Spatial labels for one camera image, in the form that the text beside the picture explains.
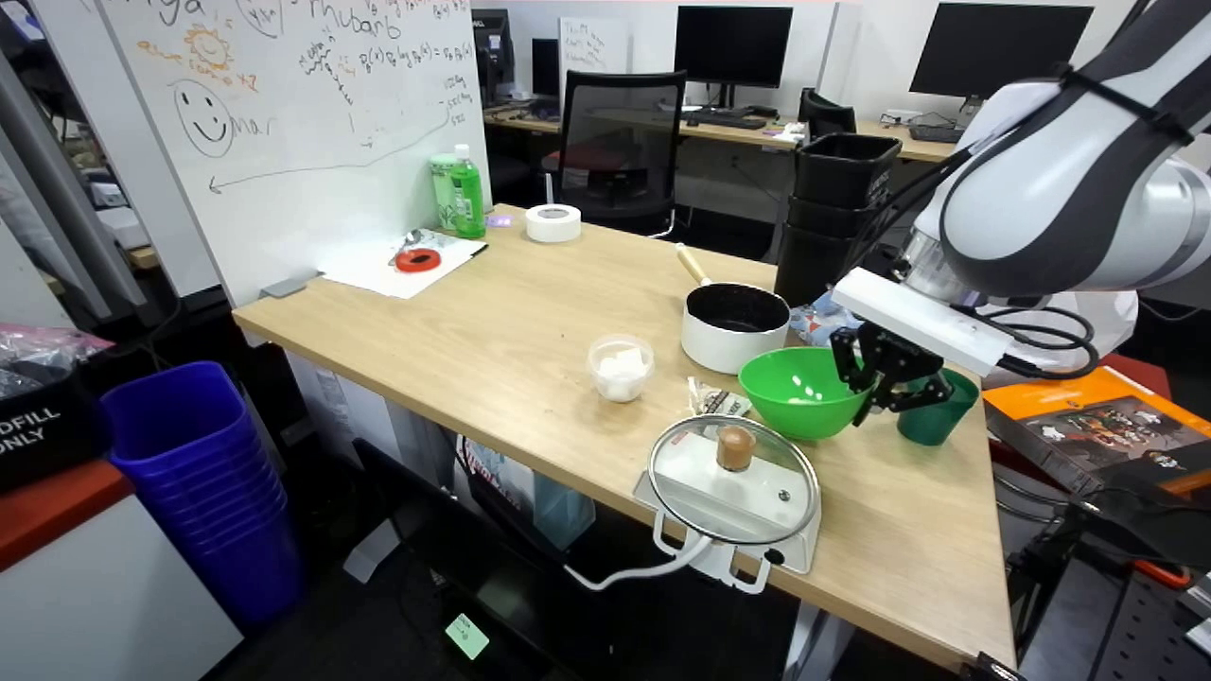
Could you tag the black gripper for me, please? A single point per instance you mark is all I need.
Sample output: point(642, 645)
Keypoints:
point(911, 372)

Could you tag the green plastic bowl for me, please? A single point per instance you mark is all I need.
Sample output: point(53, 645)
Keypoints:
point(796, 399)

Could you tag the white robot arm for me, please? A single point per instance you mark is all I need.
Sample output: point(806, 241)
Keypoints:
point(1072, 190)

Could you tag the white pot with black interior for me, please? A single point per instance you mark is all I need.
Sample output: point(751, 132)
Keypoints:
point(737, 338)

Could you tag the small clear bowl white contents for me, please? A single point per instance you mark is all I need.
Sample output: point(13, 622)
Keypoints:
point(621, 367)

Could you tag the dark green plastic cup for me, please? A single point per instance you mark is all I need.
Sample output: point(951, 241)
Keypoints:
point(947, 419)

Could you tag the black landfill bin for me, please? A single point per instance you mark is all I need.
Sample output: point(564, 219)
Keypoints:
point(845, 172)
point(819, 251)

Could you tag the glass lid with wooden knob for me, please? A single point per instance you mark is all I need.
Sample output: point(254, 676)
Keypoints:
point(737, 444)

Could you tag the small snack packet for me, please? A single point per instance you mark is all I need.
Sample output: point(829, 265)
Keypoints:
point(713, 399)

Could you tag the white kitchen scale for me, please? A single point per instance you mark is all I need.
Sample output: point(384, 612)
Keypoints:
point(724, 559)

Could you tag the black keyboard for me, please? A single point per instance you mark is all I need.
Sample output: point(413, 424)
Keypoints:
point(931, 132)

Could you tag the long wooden office desk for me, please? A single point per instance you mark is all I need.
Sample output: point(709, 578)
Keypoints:
point(757, 132)

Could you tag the red topped white cabinet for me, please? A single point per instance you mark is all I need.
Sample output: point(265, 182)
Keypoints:
point(1145, 372)
point(77, 593)

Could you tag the black mesh office chair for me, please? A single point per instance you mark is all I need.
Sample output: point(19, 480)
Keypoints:
point(619, 138)

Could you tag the large black computer monitor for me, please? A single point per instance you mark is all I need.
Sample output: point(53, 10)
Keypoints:
point(987, 50)

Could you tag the white tape roll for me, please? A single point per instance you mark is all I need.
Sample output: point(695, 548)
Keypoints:
point(553, 225)

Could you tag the small whiteboard with writing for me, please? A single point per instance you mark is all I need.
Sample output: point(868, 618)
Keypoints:
point(593, 43)

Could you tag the green wipes bottle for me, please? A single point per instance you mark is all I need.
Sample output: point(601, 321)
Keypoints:
point(458, 193)

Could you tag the white tray with red item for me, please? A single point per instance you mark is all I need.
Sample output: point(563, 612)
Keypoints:
point(380, 272)

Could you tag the whiteboard with smiley drawing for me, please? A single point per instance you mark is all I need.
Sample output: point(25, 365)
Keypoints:
point(317, 153)

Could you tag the stack of blue bins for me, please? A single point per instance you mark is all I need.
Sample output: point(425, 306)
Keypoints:
point(192, 466)

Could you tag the crinkly clear plastic bag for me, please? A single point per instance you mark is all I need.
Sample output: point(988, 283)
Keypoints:
point(44, 347)

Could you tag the black bin with white text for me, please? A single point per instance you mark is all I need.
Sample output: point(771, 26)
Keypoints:
point(39, 428)

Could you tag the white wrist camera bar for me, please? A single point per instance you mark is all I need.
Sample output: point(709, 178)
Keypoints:
point(921, 316)

